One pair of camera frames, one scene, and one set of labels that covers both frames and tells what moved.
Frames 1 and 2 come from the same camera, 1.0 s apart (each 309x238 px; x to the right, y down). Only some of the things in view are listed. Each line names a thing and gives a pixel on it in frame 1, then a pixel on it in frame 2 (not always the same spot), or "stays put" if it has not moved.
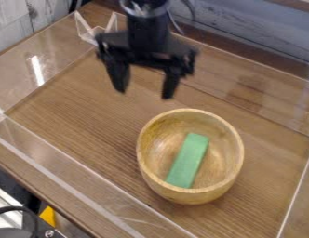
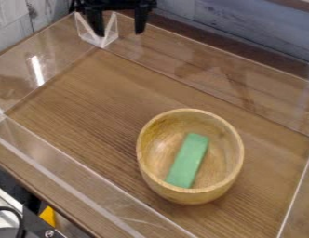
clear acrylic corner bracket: [86, 33] stays put
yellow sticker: [47, 216] stays put
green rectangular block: [187, 161] stays put
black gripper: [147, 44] to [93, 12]
